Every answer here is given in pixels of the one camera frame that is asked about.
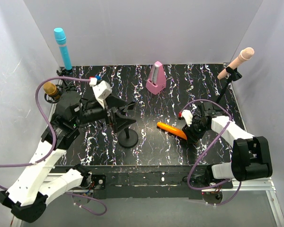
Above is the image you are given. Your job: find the orange microphone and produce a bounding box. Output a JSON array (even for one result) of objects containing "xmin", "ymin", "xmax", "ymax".
[{"xmin": 157, "ymin": 122, "xmax": 187, "ymax": 140}]

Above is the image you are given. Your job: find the round base shock-mount stand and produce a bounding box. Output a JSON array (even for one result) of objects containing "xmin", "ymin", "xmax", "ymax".
[{"xmin": 118, "ymin": 101, "xmax": 138, "ymax": 148}]

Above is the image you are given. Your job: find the gold microphone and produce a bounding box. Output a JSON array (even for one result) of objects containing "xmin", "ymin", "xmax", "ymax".
[{"xmin": 43, "ymin": 82, "xmax": 61, "ymax": 101}]

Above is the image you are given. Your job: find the beige microphone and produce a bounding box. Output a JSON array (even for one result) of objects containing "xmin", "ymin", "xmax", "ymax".
[{"xmin": 217, "ymin": 47, "xmax": 255, "ymax": 79}]

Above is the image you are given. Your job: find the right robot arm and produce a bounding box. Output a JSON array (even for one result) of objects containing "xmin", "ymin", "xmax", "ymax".
[{"xmin": 179, "ymin": 99, "xmax": 273, "ymax": 189}]

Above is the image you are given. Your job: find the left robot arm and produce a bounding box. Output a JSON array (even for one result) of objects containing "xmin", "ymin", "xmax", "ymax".
[{"xmin": 0, "ymin": 91, "xmax": 136, "ymax": 223}]

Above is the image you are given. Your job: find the pink microphone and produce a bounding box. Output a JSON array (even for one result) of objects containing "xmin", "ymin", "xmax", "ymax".
[{"xmin": 146, "ymin": 61, "xmax": 166, "ymax": 95}]

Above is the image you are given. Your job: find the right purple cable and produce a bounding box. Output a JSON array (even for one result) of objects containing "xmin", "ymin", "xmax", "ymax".
[{"xmin": 181, "ymin": 99, "xmax": 242, "ymax": 205}]

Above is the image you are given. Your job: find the purple cable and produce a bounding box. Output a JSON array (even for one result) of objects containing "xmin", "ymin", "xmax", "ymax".
[
  {"xmin": 181, "ymin": 99, "xmax": 242, "ymax": 205},
  {"xmin": 0, "ymin": 76, "xmax": 108, "ymax": 216}
]

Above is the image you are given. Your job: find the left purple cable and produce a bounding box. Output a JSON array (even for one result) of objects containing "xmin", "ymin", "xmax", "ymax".
[{"xmin": 0, "ymin": 76, "xmax": 108, "ymax": 216}]

